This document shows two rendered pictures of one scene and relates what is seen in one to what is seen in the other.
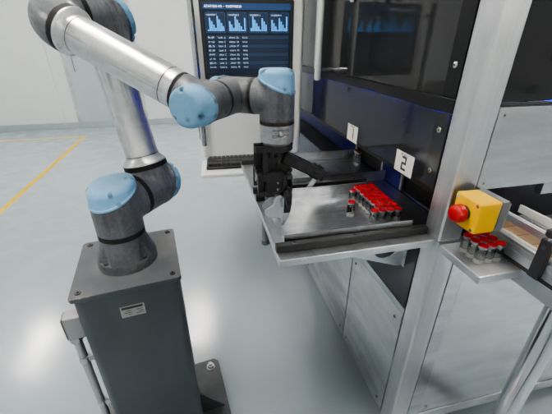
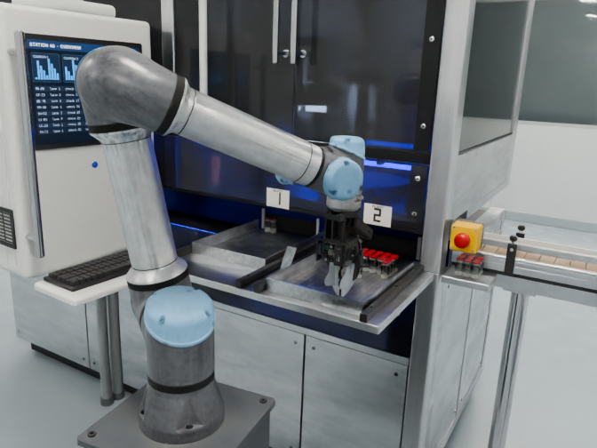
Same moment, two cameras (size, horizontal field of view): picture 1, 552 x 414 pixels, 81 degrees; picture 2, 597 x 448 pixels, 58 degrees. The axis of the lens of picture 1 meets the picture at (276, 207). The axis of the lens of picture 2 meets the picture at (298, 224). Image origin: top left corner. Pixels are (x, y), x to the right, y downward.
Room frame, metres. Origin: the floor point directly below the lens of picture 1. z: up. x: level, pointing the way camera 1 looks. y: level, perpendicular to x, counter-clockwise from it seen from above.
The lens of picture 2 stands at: (0.02, 0.89, 1.39)
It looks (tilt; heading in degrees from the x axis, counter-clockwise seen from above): 15 degrees down; 313
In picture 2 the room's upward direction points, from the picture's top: 2 degrees clockwise
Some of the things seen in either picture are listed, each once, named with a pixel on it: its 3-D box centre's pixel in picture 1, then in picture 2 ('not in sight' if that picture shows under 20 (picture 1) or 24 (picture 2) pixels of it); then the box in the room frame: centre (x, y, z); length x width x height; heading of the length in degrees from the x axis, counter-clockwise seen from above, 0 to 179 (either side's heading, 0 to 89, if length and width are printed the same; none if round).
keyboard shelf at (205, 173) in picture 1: (249, 163); (112, 270); (1.51, 0.13, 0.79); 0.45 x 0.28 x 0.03; 99
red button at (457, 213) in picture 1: (459, 213); (462, 240); (0.62, -0.40, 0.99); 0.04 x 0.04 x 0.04; 13
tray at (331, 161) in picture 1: (327, 166); (260, 242); (1.18, -0.20, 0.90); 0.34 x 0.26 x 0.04; 103
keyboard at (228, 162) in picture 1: (249, 160); (116, 264); (1.48, 0.13, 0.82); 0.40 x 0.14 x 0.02; 99
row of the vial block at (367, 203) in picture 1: (367, 204); (362, 261); (0.84, -0.27, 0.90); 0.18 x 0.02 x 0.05; 12
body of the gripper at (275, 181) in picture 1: (273, 168); (340, 236); (0.71, 0.01, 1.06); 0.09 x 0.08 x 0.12; 103
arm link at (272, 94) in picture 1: (275, 96); (345, 163); (0.72, 0.00, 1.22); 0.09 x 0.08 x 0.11; 68
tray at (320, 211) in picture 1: (331, 209); (344, 276); (0.82, -0.16, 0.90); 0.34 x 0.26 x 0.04; 102
